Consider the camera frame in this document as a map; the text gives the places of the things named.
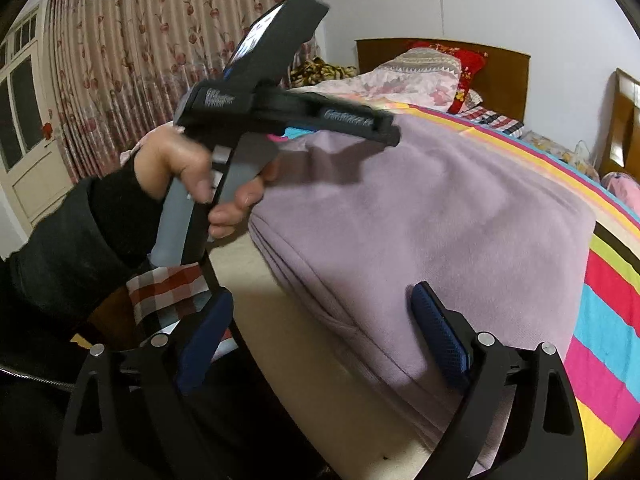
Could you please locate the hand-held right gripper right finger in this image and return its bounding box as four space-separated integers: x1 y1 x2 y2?
409 281 588 480

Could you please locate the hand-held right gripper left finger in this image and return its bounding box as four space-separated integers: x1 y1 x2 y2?
55 287 241 480

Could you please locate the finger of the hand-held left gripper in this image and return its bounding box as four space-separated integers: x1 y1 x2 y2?
369 110 402 147

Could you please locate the person's left forearm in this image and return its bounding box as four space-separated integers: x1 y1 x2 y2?
7 152 166 321

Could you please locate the person's left hand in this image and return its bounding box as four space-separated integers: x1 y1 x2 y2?
132 126 281 241

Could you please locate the pink floral quilt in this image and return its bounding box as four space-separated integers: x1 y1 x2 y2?
300 67 481 111

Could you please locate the yellow brown floral blanket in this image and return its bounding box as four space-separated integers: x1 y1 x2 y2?
290 57 358 88

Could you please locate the red black plaid sheet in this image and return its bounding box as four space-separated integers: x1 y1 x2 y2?
125 110 526 361

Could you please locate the red floral pillow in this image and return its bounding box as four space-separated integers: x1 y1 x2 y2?
407 40 488 113

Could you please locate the floral pleated curtain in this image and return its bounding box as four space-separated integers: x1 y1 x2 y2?
47 0 321 183

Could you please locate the colourful striped bed cover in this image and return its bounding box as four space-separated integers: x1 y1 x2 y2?
200 100 640 480

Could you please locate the clear plastic bag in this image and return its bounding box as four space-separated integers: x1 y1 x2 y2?
520 130 601 181

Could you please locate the person's dark jacket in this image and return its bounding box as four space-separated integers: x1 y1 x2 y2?
0 255 151 480

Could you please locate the pink cloth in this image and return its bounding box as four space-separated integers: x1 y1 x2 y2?
600 172 640 216

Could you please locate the wooden headboard with light panel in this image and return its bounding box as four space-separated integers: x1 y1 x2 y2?
597 67 640 181

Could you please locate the cream panelled door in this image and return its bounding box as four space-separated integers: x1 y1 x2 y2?
0 5 76 231

